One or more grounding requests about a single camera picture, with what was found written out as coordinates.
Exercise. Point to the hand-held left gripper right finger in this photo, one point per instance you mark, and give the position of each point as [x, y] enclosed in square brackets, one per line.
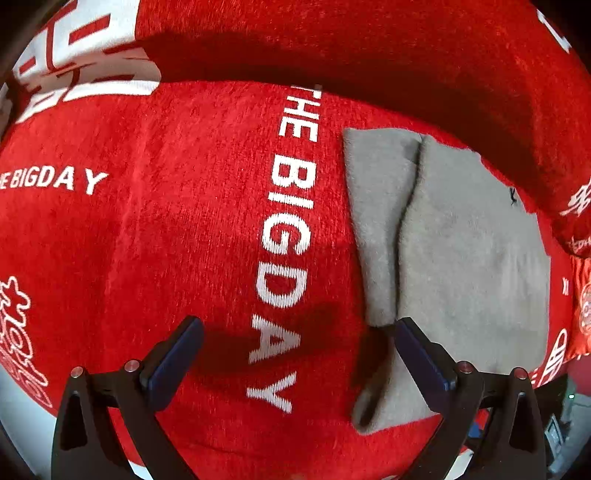
[422, 364]

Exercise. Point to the grey fleece garment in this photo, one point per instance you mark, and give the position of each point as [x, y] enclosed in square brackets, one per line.
[461, 254]

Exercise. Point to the red printed blanket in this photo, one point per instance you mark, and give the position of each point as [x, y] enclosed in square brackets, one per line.
[161, 230]

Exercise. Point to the dark box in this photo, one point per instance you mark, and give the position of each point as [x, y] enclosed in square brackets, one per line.
[556, 431]

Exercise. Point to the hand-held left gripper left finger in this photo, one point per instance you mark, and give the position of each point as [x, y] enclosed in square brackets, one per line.
[175, 364]

